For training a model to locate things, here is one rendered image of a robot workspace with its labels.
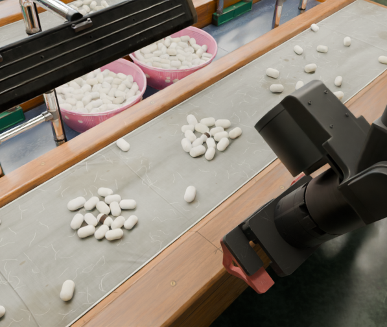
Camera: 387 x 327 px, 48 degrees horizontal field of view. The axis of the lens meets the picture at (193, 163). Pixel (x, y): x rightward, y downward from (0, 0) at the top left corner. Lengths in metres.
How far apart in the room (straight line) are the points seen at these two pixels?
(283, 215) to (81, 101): 0.83
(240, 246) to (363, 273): 1.39
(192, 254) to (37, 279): 0.27
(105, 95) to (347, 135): 0.89
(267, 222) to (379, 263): 1.44
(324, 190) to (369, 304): 1.38
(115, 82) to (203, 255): 0.62
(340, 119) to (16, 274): 0.64
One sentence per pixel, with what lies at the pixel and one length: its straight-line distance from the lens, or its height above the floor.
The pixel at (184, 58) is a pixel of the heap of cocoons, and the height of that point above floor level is 0.74.
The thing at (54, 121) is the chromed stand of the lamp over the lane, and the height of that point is 0.83.
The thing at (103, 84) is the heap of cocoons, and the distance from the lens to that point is 1.23.
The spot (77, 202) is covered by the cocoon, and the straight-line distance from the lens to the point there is 0.90.
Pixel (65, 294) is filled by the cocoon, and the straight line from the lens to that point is 0.78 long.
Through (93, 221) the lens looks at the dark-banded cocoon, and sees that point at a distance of 0.86.
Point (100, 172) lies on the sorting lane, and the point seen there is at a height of 0.74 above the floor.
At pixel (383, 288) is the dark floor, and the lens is 1.81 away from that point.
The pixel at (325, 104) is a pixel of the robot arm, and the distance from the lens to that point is 0.37.
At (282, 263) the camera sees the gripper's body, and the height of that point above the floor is 1.07.
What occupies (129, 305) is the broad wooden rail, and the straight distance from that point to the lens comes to 0.75.
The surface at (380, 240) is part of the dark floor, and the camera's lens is 1.93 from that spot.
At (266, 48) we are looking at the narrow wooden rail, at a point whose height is 0.76.
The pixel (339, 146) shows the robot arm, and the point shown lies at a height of 1.21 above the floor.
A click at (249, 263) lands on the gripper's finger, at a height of 1.06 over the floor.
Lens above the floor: 1.43
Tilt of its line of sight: 45 degrees down
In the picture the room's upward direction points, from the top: 3 degrees clockwise
